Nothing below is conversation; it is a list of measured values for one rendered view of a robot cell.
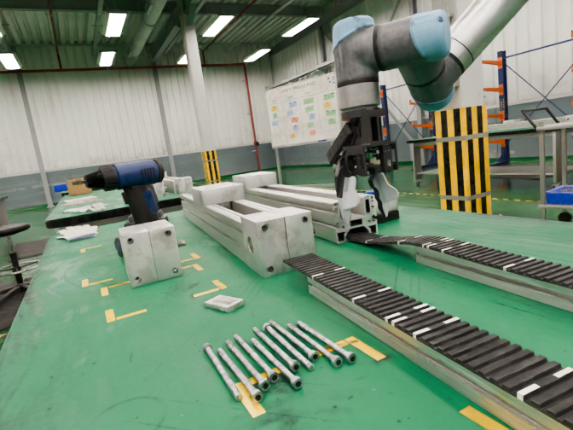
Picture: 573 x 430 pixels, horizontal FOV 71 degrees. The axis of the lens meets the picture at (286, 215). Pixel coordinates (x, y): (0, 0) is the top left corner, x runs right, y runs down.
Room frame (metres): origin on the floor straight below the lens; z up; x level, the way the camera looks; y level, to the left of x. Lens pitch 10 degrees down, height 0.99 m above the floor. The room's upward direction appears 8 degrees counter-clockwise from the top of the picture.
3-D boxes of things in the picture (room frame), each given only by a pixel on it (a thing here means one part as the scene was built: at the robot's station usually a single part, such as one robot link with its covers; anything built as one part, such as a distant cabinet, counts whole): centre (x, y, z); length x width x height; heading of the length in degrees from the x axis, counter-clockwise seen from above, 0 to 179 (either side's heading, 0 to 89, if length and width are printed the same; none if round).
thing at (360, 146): (0.74, -0.16, 0.97); 0.09 x 0.08 x 0.12; 21
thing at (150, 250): (0.74, 0.25, 0.83); 0.11 x 0.10 x 0.10; 115
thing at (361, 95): (0.75, -0.16, 1.05); 0.08 x 0.08 x 0.05
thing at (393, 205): (0.96, -0.21, 0.81); 0.10 x 0.08 x 0.06; 111
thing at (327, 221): (1.17, 0.01, 0.82); 0.80 x 0.10 x 0.09; 21
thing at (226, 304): (0.53, 0.10, 0.78); 0.05 x 0.03 x 0.01; 50
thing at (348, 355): (0.39, -0.02, 0.78); 0.11 x 0.01 x 0.01; 26
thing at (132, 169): (0.93, 0.37, 0.89); 0.20 x 0.08 x 0.22; 128
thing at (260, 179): (1.41, 0.10, 0.87); 0.16 x 0.11 x 0.07; 21
